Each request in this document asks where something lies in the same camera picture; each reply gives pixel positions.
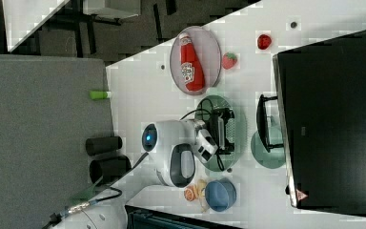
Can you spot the red plush ketchup bottle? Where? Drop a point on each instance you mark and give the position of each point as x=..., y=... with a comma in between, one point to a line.
x=190, y=65

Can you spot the yellow banana toy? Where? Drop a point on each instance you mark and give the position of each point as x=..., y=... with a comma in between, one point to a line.
x=200, y=187

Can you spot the grey round plate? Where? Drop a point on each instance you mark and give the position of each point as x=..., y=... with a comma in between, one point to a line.
x=209, y=55

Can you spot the red plush strawberry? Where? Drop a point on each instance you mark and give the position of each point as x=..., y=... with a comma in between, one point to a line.
x=229, y=59

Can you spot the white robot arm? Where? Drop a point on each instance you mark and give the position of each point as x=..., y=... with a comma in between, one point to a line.
x=171, y=149

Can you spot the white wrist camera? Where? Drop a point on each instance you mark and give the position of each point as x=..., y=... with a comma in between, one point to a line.
x=204, y=147

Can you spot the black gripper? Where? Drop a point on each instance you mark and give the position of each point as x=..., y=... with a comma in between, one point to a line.
x=218, y=124

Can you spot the green object at edge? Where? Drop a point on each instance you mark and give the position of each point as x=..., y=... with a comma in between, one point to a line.
x=99, y=95

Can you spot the black cylinder container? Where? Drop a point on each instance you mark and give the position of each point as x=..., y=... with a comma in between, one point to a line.
x=100, y=145

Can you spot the blue bowl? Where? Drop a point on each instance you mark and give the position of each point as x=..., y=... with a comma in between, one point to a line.
x=220, y=194

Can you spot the orange slice toy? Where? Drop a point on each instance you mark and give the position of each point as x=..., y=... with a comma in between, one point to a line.
x=190, y=193

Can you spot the green plastic strainer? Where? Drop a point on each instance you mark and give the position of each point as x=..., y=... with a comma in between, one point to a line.
x=237, y=133

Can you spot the silver toaster oven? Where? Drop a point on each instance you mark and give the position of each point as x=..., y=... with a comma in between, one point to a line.
x=321, y=98

